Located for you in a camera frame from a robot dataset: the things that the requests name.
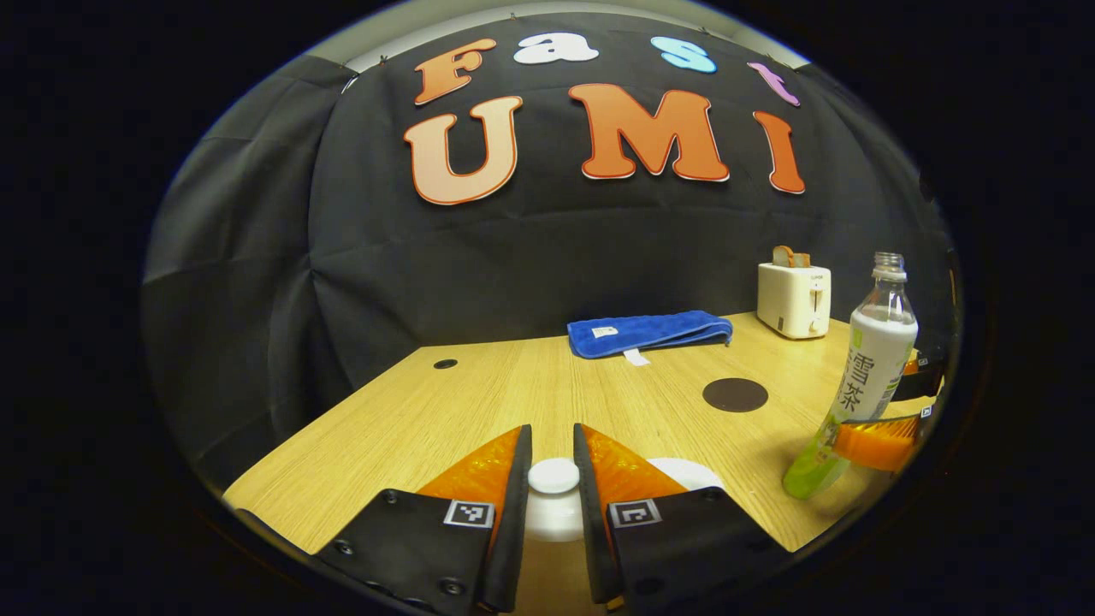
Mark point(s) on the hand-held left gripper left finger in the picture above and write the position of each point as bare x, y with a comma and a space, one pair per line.
513, 513

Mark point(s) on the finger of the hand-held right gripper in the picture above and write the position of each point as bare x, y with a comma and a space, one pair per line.
877, 443
924, 378

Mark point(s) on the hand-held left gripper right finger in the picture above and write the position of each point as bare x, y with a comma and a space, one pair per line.
586, 513

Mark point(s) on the clear water bottle green label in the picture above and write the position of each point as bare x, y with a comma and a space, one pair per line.
868, 368

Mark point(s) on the dark round coaster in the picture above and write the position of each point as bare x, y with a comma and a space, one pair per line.
735, 394

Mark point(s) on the cream white toaster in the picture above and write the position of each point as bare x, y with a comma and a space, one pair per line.
791, 304

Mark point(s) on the bread slice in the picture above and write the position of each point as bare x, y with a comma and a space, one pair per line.
789, 256

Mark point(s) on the blue towel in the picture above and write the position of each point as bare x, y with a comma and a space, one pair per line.
642, 332

